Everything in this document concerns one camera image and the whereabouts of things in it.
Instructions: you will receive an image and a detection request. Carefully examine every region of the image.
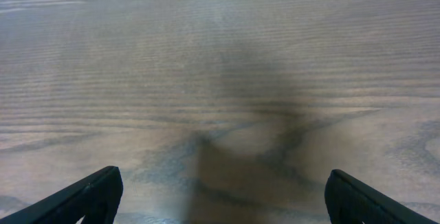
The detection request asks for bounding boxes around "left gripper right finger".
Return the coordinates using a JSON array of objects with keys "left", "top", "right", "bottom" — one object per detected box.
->
[{"left": 324, "top": 169, "right": 438, "bottom": 224}]

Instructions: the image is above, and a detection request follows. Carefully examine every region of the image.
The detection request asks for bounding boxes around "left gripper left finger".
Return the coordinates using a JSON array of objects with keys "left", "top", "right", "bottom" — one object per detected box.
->
[{"left": 1, "top": 166, "right": 123, "bottom": 224}]

